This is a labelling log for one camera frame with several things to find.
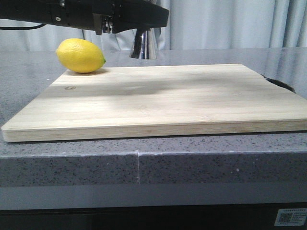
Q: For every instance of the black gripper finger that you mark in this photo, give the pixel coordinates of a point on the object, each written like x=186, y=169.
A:
x=138, y=14

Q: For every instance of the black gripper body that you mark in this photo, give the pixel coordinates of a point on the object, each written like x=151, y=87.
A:
x=95, y=15

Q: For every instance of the steel jigger measuring cup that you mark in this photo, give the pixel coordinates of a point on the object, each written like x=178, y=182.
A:
x=144, y=45

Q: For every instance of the yellow lemon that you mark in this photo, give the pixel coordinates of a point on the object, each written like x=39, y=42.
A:
x=80, y=55

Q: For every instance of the grey curtain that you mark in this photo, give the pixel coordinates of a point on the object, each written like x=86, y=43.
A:
x=192, y=24

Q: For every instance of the wooden cutting board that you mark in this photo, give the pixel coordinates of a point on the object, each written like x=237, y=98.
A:
x=125, y=102

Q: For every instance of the white QR code sticker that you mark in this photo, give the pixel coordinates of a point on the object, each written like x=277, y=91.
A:
x=291, y=217

